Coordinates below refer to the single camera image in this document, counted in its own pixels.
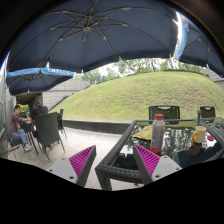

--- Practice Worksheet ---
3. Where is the seated person in black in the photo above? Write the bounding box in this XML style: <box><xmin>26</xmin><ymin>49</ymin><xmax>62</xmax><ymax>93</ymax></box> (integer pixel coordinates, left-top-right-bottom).
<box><xmin>31</xmin><ymin>100</ymin><xmax>48</xmax><ymax>119</ymax></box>

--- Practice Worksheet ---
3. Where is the dark chair behind people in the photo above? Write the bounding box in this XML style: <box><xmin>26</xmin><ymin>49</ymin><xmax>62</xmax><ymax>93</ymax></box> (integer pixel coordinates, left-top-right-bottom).
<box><xmin>57</xmin><ymin>109</ymin><xmax>67</xmax><ymax>139</ymax></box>

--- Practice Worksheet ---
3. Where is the dark wicker chair centre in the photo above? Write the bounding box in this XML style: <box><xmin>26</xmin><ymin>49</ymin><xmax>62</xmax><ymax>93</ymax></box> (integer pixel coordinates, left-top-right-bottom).
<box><xmin>149</xmin><ymin>105</ymin><xmax>180</xmax><ymax>124</ymax></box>

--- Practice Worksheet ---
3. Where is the clear bottle with red cap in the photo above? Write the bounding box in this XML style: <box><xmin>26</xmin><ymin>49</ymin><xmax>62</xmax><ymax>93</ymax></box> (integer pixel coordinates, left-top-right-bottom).
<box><xmin>150</xmin><ymin>114</ymin><xmax>165</xmax><ymax>153</ymax></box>

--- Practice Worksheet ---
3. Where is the red bottle cap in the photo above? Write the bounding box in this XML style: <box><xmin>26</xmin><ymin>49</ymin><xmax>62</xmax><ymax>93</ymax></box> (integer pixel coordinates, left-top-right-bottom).
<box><xmin>207</xmin><ymin>135</ymin><xmax>215</xmax><ymax>141</ymax></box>

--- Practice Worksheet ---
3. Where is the yellow mug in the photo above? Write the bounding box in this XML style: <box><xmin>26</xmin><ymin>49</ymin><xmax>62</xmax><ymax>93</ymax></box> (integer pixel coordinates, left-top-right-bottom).
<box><xmin>192</xmin><ymin>126</ymin><xmax>206</xmax><ymax>143</ymax></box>

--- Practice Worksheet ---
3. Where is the dark wicker chair foreground left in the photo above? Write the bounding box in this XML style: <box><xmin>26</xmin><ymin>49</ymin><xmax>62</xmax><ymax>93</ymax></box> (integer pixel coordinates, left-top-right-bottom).
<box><xmin>35</xmin><ymin>112</ymin><xmax>62</xmax><ymax>155</ymax></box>

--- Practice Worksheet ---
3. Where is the dark wicker chair right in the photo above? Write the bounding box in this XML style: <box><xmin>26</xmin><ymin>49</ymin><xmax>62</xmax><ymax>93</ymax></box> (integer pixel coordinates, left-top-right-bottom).
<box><xmin>200</xmin><ymin>106</ymin><xmax>216</xmax><ymax>118</ymax></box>

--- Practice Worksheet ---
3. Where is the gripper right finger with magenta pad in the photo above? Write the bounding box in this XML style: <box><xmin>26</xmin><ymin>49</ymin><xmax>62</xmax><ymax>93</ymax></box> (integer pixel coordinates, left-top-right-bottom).
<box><xmin>133</xmin><ymin>144</ymin><xmax>181</xmax><ymax>185</ymax></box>

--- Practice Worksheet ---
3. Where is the navy umbrella at right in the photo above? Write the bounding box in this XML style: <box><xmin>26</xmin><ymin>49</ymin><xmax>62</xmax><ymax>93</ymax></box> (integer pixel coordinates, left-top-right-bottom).
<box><xmin>176</xmin><ymin>15</ymin><xmax>224</xmax><ymax>78</ymax></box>

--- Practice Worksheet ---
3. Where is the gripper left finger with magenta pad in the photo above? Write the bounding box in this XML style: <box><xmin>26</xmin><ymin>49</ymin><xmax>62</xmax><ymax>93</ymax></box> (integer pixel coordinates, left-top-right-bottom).
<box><xmin>47</xmin><ymin>145</ymin><xmax>96</xmax><ymax>187</ymax></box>

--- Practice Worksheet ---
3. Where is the glass-top wicker table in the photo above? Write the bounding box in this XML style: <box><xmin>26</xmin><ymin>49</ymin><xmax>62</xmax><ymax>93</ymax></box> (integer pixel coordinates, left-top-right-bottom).
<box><xmin>95</xmin><ymin>117</ymin><xmax>224</xmax><ymax>191</ymax></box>

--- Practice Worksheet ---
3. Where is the dark wicker chair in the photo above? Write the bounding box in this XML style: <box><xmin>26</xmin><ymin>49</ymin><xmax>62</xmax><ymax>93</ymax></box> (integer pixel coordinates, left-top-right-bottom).
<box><xmin>200</xmin><ymin>106</ymin><xmax>216</xmax><ymax>118</ymax></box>
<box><xmin>149</xmin><ymin>105</ymin><xmax>180</xmax><ymax>124</ymax></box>

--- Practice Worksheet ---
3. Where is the yellow-green table mat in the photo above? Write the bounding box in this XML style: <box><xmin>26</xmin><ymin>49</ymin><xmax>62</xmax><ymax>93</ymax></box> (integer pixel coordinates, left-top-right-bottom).
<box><xmin>133</xmin><ymin>126</ymin><xmax>152</xmax><ymax>141</ymax></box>

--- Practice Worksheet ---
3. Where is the blue umbrella with lettering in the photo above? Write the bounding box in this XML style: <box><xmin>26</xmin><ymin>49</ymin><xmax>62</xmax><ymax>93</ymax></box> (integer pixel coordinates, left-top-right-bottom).
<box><xmin>6</xmin><ymin>67</ymin><xmax>74</xmax><ymax>95</ymax></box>

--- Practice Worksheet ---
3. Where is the seated person in maroon shirt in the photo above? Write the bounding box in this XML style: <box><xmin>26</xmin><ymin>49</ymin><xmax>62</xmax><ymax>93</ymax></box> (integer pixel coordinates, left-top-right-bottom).
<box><xmin>10</xmin><ymin>105</ymin><xmax>31</xmax><ymax>151</ymax></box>

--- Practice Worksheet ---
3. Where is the large navy patio umbrella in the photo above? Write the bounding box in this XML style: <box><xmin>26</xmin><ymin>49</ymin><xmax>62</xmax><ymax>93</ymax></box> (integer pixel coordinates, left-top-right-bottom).
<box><xmin>8</xmin><ymin>0</ymin><xmax>178</xmax><ymax>72</ymax></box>

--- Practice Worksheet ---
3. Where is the dark chair far left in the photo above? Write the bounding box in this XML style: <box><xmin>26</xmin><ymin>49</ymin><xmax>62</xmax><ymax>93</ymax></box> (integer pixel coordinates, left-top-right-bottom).
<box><xmin>3</xmin><ymin>123</ymin><xmax>26</xmax><ymax>157</ymax></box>

